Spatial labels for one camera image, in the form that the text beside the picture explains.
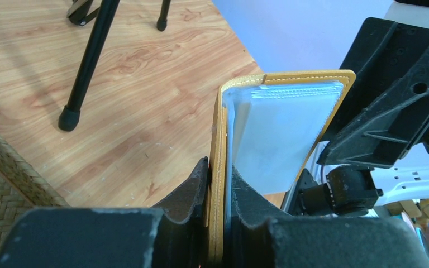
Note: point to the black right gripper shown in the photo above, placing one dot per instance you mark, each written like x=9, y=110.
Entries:
x=377, y=137

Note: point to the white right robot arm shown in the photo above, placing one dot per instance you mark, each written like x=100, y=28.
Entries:
x=376, y=149

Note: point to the woven straw divided tray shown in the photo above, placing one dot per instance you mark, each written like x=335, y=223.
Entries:
x=21, y=188

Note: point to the yellow leather card holder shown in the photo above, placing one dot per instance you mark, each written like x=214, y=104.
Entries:
x=265, y=126

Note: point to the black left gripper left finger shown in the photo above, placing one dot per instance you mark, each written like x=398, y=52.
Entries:
x=169, y=234

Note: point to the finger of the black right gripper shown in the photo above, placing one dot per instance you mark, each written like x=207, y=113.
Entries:
x=382, y=51

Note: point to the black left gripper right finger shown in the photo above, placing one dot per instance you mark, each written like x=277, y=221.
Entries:
x=262, y=235

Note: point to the black music stand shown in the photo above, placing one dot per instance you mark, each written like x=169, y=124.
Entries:
x=78, y=14

